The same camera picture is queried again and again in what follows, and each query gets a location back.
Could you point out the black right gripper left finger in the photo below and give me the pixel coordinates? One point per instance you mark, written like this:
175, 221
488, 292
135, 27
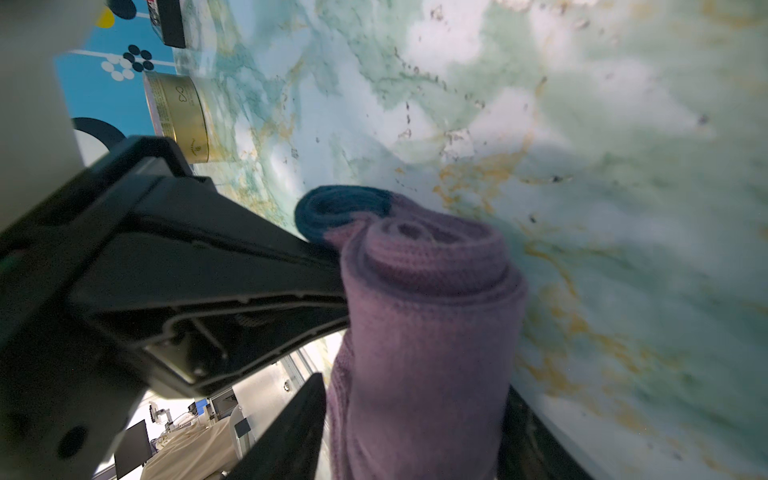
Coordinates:
290, 447

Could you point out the black tray with snacks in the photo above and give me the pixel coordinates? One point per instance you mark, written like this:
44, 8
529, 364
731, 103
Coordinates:
167, 22

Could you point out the purple teal sock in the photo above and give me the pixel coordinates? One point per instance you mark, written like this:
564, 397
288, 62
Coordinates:
420, 381

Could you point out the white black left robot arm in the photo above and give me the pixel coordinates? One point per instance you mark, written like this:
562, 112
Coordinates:
39, 152

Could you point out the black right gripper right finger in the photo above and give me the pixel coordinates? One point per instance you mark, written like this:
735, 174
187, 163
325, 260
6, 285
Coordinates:
529, 451

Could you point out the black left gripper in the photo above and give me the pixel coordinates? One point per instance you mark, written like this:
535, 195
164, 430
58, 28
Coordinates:
195, 291

